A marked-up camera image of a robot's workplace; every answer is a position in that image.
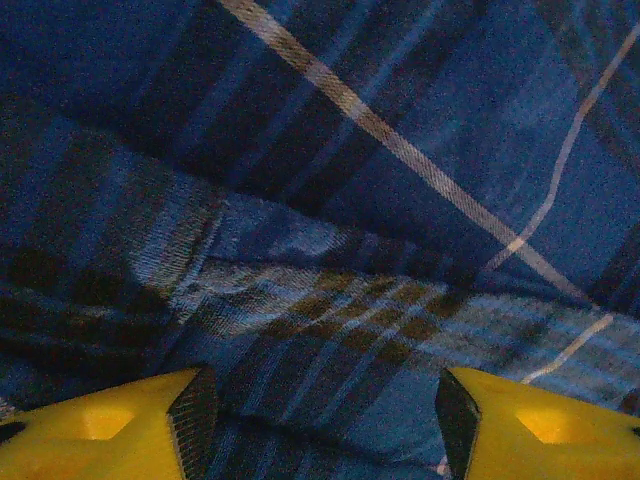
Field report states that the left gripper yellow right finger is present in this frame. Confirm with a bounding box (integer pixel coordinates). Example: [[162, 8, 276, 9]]
[[433, 366, 640, 480]]

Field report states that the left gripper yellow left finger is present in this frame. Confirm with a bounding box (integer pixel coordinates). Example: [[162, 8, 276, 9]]
[[0, 364, 220, 480]]

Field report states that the blue plaid long sleeve shirt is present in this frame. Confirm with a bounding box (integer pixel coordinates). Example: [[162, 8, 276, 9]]
[[0, 0, 640, 480]]

